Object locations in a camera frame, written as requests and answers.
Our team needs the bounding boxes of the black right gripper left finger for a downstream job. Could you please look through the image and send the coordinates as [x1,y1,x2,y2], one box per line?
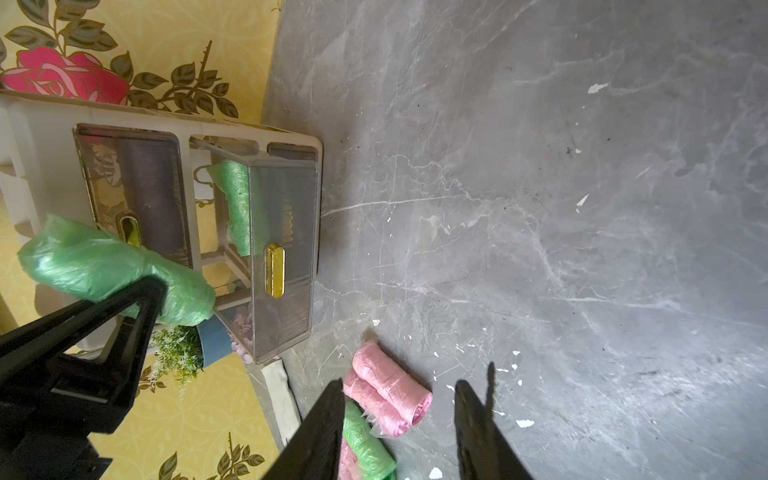
[262,379,345,480]

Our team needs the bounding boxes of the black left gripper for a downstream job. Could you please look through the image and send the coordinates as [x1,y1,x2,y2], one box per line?
[1,276,168,479]

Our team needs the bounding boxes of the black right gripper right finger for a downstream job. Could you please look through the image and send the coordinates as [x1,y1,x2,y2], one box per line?
[454,362,533,480]

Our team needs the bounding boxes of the green trash bag roll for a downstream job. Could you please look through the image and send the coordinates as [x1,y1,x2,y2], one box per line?
[17,215,216,327]
[207,159,251,257]
[343,400,397,480]

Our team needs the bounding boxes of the pink trash bag roll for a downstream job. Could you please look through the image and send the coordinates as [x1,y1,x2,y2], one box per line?
[352,341,432,427]
[338,439,361,480]
[343,370,411,438]

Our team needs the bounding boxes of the beige three-drawer organizer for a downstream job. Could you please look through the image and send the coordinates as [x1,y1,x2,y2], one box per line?
[1,92,323,363]

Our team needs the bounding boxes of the purple flowers in white pot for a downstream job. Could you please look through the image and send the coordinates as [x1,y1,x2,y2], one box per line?
[229,307,254,365]

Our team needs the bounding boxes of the green plant in blue pot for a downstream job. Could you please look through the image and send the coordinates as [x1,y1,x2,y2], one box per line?
[149,317,232,389]

